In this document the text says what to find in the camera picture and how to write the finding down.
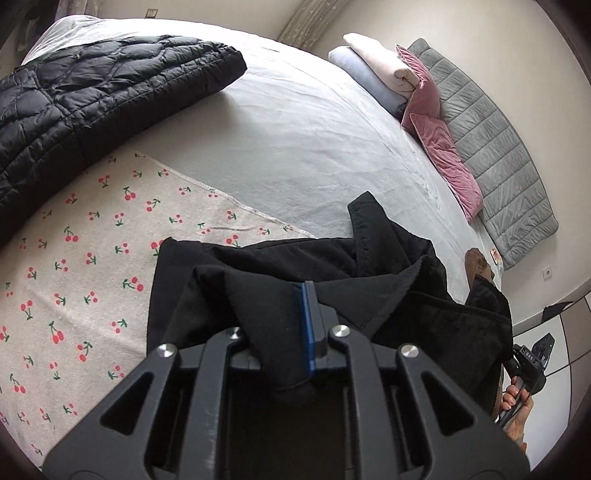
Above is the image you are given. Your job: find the black padded coat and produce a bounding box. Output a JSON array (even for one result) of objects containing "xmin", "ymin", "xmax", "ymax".
[{"xmin": 145, "ymin": 191, "xmax": 515, "ymax": 416}]

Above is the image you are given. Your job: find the person's right hand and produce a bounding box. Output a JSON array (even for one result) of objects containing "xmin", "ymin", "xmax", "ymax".
[{"xmin": 499, "ymin": 377, "xmax": 534, "ymax": 453}]

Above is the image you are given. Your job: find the small orange white packet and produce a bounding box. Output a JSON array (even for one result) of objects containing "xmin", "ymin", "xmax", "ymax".
[{"xmin": 490, "ymin": 248, "xmax": 503, "ymax": 266}]

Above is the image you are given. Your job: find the brown garment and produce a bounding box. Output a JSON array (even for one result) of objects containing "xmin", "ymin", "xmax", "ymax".
[{"xmin": 465, "ymin": 248, "xmax": 495, "ymax": 289}]

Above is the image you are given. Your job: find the cherry print bed cover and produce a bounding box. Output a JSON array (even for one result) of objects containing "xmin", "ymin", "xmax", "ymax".
[{"xmin": 0, "ymin": 149, "xmax": 301, "ymax": 467}]

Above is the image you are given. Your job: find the grey padded headboard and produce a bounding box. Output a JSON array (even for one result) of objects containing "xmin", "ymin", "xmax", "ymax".
[{"xmin": 410, "ymin": 38, "xmax": 559, "ymax": 269}]

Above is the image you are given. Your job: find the white bed sheet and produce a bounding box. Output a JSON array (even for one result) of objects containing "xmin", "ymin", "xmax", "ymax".
[{"xmin": 28, "ymin": 15, "xmax": 492, "ymax": 302}]

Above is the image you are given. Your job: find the light blue pillow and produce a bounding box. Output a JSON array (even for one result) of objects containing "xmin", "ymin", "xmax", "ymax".
[{"xmin": 328, "ymin": 46, "xmax": 407, "ymax": 120}]

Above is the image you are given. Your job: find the pink velvet pillow back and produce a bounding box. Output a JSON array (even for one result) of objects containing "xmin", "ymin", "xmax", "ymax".
[{"xmin": 397, "ymin": 45, "xmax": 441, "ymax": 136}]

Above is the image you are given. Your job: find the folded cream blanket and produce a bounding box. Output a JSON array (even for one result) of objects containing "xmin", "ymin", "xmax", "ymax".
[{"xmin": 344, "ymin": 33, "xmax": 421, "ymax": 100}]

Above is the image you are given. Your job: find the black quilted down jacket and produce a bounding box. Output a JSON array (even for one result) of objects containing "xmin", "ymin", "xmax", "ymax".
[{"xmin": 1, "ymin": 35, "xmax": 246, "ymax": 244}]

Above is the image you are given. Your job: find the right beige curtain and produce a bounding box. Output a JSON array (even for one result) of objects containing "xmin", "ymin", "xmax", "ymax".
[{"xmin": 277, "ymin": 0, "xmax": 349, "ymax": 52}]

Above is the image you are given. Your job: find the black cable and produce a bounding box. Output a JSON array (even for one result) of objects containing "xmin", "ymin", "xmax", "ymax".
[{"xmin": 544, "ymin": 359, "xmax": 583, "ymax": 375}]

